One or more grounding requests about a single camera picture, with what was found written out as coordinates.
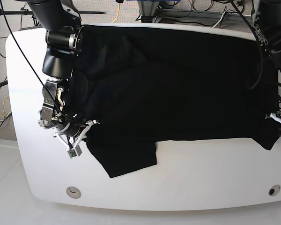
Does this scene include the yellow floor cable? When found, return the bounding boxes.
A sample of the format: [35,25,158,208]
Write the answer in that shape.
[111,3,121,24]

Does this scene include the yellow cable left floor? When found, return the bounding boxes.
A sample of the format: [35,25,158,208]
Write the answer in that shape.
[0,95,13,122]

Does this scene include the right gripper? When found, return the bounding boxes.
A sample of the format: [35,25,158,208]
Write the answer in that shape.
[53,120,100,149]

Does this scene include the grey metal base frame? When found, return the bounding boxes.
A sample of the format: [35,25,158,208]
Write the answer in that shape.
[135,0,243,28]

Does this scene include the black T-shirt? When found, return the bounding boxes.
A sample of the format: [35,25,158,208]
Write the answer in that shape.
[70,25,281,178]

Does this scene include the black tripod stand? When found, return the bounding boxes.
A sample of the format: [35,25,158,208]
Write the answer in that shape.
[0,6,105,31]

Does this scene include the white cable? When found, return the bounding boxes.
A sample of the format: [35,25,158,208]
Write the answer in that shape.
[212,9,253,29]

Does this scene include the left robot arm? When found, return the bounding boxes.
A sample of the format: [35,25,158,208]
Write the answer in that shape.
[251,0,281,124]

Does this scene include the table cable grommet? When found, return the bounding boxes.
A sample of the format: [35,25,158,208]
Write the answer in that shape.
[66,187,81,199]
[268,185,281,196]

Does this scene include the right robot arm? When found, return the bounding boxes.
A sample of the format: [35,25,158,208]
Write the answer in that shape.
[27,0,89,150]

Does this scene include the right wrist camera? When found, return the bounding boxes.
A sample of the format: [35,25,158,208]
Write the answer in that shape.
[67,146,82,158]

